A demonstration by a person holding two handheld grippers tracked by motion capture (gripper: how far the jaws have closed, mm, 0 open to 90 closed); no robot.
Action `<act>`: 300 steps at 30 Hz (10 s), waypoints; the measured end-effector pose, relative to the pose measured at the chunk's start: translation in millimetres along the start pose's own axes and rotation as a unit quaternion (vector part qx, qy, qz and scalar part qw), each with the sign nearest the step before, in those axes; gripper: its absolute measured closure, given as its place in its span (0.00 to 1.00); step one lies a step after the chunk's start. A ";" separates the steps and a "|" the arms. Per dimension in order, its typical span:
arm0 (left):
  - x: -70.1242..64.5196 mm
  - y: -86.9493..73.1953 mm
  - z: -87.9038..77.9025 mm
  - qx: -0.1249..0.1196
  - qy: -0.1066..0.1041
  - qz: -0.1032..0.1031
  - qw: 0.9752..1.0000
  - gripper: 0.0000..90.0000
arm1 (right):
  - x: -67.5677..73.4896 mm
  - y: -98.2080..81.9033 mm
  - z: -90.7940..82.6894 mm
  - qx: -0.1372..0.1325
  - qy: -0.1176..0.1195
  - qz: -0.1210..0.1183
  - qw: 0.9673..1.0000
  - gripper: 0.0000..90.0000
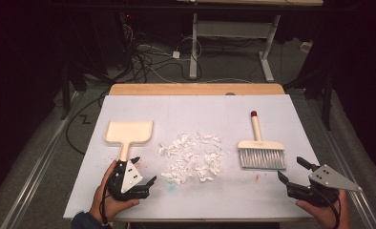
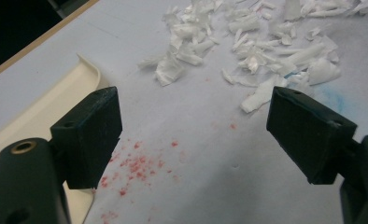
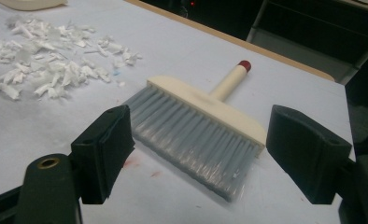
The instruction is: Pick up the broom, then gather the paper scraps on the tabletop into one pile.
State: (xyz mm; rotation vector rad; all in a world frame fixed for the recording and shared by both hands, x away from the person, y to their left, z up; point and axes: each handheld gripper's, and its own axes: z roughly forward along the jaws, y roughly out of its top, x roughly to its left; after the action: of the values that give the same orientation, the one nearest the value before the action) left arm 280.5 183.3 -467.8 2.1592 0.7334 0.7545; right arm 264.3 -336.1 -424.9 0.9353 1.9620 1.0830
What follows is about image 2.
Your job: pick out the cream plastic dustpan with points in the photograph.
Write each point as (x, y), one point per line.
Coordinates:
(63, 93)

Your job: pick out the wooden table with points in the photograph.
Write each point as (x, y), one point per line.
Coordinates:
(40, 39)

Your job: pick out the pile of white paper scraps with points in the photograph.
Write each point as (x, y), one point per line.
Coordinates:
(253, 46)

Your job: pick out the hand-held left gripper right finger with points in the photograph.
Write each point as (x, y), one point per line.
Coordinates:
(309, 140)

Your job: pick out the white table cover board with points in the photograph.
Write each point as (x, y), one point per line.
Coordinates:
(197, 140)

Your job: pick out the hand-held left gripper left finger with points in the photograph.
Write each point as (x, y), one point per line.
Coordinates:
(88, 137)

